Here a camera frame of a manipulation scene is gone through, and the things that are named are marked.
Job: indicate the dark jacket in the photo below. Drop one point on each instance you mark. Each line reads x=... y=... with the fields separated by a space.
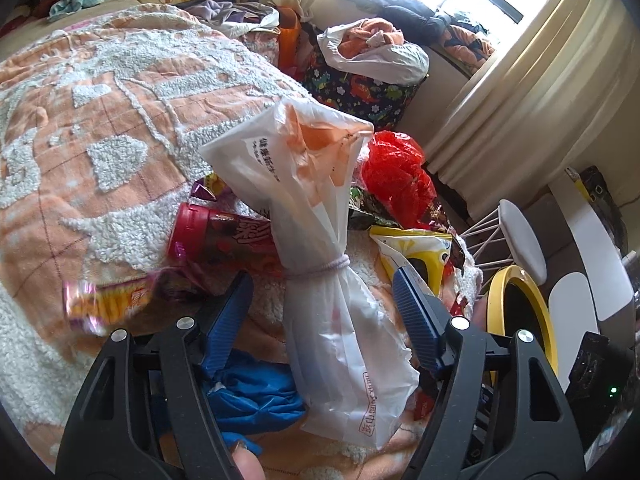
x=405 y=10

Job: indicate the red plastic bag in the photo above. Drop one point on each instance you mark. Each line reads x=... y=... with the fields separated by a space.
x=395 y=175

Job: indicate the cream pleated curtain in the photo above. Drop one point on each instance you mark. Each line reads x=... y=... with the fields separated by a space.
x=540 y=85

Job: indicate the white plastic bag of clothes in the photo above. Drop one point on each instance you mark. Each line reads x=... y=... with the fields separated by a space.
x=400 y=60

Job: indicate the orange printed blanket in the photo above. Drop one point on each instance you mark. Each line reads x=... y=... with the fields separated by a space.
x=470 y=42

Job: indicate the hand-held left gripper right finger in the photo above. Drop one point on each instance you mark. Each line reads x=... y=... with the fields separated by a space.
x=415 y=310

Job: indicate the dinosaur print fabric bag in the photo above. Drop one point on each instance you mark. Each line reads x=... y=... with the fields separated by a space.
x=360 y=95

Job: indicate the red cylindrical snack can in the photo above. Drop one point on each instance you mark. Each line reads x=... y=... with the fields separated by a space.
x=215 y=235

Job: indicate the orange bag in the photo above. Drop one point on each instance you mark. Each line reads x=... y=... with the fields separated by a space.
x=289 y=40

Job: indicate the dark snack wrapper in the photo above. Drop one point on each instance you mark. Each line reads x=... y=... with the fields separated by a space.
x=365 y=210

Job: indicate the white desk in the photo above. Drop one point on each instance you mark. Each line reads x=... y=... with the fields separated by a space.
x=595 y=240

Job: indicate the orange and white fleece blanket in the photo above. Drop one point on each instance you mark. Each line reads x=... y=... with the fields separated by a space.
x=75 y=110

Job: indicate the pink floral fabric bag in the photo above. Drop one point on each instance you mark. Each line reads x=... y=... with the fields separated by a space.
x=260 y=42

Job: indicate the pink snack packet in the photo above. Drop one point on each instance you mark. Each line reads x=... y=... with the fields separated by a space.
x=105 y=302

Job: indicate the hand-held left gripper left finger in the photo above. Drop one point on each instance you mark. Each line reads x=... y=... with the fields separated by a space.
x=227 y=320

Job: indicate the black device with green light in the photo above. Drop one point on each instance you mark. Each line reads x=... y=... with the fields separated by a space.
x=595 y=365

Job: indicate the lavender and white cloth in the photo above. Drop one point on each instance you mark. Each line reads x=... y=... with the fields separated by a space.
x=220 y=12

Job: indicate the dark box with yellow edge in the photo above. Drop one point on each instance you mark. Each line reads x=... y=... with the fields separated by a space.
x=605 y=205

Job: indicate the person's left hand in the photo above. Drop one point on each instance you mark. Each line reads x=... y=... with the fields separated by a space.
x=248 y=466

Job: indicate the blue plastic bag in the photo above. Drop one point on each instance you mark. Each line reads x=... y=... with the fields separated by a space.
x=260 y=395

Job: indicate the yellow snack bag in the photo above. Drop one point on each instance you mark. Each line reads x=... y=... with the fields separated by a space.
x=415 y=250

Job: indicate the purple snack wrapper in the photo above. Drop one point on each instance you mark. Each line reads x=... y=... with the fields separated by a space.
x=210 y=187

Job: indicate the yellow-rimmed black trash bin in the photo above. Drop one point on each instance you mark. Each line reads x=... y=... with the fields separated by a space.
x=542 y=310

